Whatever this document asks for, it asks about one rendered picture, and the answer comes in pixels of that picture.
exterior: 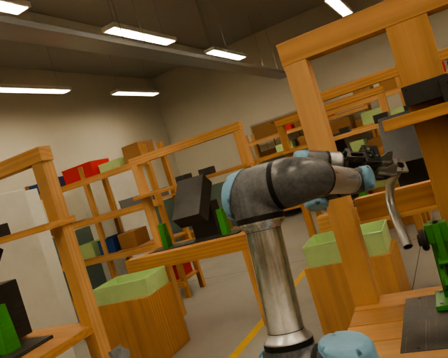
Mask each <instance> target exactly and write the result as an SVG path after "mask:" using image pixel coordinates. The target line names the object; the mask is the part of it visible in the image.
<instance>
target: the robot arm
mask: <svg viewBox="0 0 448 358"><path fill-rule="evenodd" d="M369 146H372V147H369ZM392 157H393V152H392V151H388V152H386V153H385V154H384V155H382V156H381V155H380V153H379V150H378V147H377V146H376V145H361V147H360V149H359V151H358V152H355V151H350V149H349V148H345V149H344V151H343V152H340V151H310V150H300V151H295V152H294V154H293V156H292V157H287V158H279V159H277V160H274V161H270V162H267V163H263V164H260V165H258V166H253V167H251V168H243V169H241V170H239V171H238V172H235V173H232V174H230V175H229V176H228V177H227V178H226V179H225V182H224V183H223V187H222V193H221V199H222V204H223V209H224V211H225V213H227V216H228V218H229V219H231V220H233V221H236V222H237V226H238V229H240V230H242V231H243V232H244V233H245V234H246V238H247V244H248V247H249V251H250V257H251V260H252V267H253V270H254V274H255V280H256V283H257V289H258V293H259V296H260V302H261V306H262V311H263V315H264V319H265V324H266V328H267V337H266V339H265V341H264V342H263V345H264V349H262V350H261V352H260V354H259V357H258V358H380V356H379V354H378V353H377V351H376V348H375V345H374V343H373V341H372V340H371V338H369V337H367V336H366V335H364V334H363V333H360V332H355V331H349V330H344V331H337V332H334V333H329V334H327V335H324V336H323V337H322V338H321V339H320V340H319V343H315V342H314V338H313V335H312V332H310V331H308V330H307V329H306V328H305V327H304V324H303V320H302V315H301V311H300V308H299V302H298V299H297V293H296V290H295V287H294V281H293V278H292V272H291V269H290V265H289V259H288V256H287V250H286V246H285V243H284V237H283V234H282V228H281V224H282V222H283V221H284V218H285V215H284V209H287V208H290V207H295V206H297V205H301V204H303V203H304V206H305V208H307V209H308V210H311V211H320V210H324V209H326V208H327V207H328V206H329V200H333V199H336V198H340V197H344V196H348V195H354V194H357V193H360V192H366V191H369V190H373V189H374V188H375V181H376V180H386V179H389V178H393V177H395V176H397V175H400V174H401V173H397V169H398V165H397V164H393V162H392ZM381 166H388V167H386V168H384V167H381ZM378 167H381V168H379V169H378V171H377V172H376V170H377V168H378Z"/></svg>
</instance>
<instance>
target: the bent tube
mask: <svg viewBox="0 0 448 358"><path fill-rule="evenodd" d="M392 162H393V164H397V165H398V169H397V173H408V172H409V170H408V168H407V165H406V163H405V160H404V158H393V159H392ZM399 177H400V175H397V176H395V177H393V178H389V179H388V180H387V183H386V186H385V202H386V206H387V209H388V212H389V215H390V218H391V220H392V221H393V224H394V227H395V229H396V232H397V233H398V236H399V238H400V241H401V244H402V247H403V249H411V248H412V247H413V245H412V242H411V240H410V238H409V235H408V233H407V230H406V228H405V225H404V224H403V222H402V219H401V217H400V214H399V212H398V209H397V207H396V205H395V184H396V182H397V180H398V178H399Z"/></svg>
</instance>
